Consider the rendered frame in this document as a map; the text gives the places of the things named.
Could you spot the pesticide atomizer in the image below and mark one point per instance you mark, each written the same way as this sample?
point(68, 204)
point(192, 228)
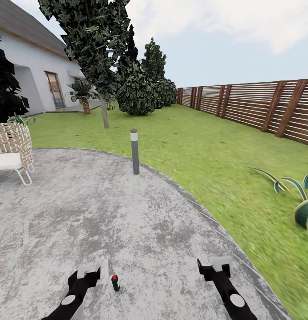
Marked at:
point(115, 283)

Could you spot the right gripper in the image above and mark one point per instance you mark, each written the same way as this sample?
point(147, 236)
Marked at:
point(217, 277)

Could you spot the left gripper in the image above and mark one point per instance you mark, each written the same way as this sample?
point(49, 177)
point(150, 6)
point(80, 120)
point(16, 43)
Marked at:
point(90, 280)

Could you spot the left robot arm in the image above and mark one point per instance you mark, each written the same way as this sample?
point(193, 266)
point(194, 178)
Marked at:
point(72, 305)

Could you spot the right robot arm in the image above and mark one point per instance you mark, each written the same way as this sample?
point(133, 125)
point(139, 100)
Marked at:
point(219, 273)

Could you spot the garden chair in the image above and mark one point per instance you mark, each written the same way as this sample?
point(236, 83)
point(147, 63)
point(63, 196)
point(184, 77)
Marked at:
point(16, 149)

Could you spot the door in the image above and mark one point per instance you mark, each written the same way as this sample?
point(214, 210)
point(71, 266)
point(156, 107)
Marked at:
point(55, 91)

